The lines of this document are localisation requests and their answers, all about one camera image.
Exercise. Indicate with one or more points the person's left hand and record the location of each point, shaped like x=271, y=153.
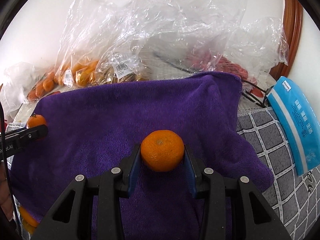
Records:
x=5, y=198

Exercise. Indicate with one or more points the clear bag of red fruit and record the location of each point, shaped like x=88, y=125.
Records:
x=192, y=36

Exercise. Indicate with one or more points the purple towel covered tray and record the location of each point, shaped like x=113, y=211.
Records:
x=91, y=129

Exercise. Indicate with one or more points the brown wooden door frame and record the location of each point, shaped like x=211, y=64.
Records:
x=292, y=21

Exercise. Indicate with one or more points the medium orange with stem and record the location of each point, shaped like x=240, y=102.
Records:
x=36, y=120

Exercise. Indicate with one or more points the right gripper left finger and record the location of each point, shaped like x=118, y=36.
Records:
x=70, y=217

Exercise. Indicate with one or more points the grey checked blanket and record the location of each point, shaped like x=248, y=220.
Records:
x=295, y=199

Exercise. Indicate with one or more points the blue tissue pack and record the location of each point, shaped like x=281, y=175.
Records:
x=299, y=123

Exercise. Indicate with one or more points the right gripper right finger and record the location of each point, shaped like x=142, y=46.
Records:
x=233, y=208

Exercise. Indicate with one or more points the oval yellow orange fruit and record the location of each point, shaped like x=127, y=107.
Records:
x=27, y=217

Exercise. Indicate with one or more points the clear bag of oranges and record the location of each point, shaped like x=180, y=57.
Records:
x=17, y=85

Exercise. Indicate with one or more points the small orange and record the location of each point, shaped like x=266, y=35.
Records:
x=162, y=150

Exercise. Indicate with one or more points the clear bag of kumquats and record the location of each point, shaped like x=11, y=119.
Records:
x=89, y=32

